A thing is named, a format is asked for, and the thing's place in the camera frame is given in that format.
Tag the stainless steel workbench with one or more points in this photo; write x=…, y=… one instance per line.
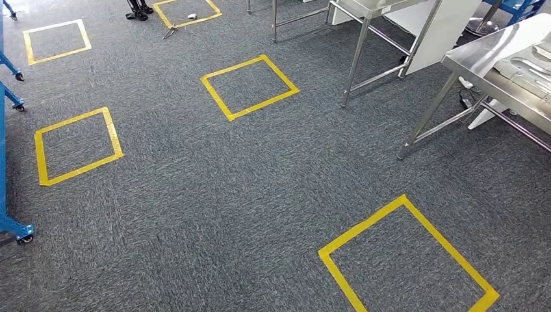
x=482, y=51

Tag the blue wheeled shelf rack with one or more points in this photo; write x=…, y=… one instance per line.
x=13, y=228
x=8, y=63

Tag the stainless steel table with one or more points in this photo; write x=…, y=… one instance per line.
x=357, y=56
x=274, y=21

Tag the small metal floor tool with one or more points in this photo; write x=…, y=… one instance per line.
x=170, y=32

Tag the person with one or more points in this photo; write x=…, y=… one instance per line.
x=134, y=5

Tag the white cabinet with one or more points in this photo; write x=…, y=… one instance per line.
x=443, y=34

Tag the white stand foot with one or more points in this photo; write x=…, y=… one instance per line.
x=486, y=116

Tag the chrome round-base stand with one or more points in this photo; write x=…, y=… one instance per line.
x=482, y=28

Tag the stamped silver metal panel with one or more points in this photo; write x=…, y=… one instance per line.
x=529, y=73

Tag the blue metal cart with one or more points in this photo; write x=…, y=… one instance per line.
x=521, y=6

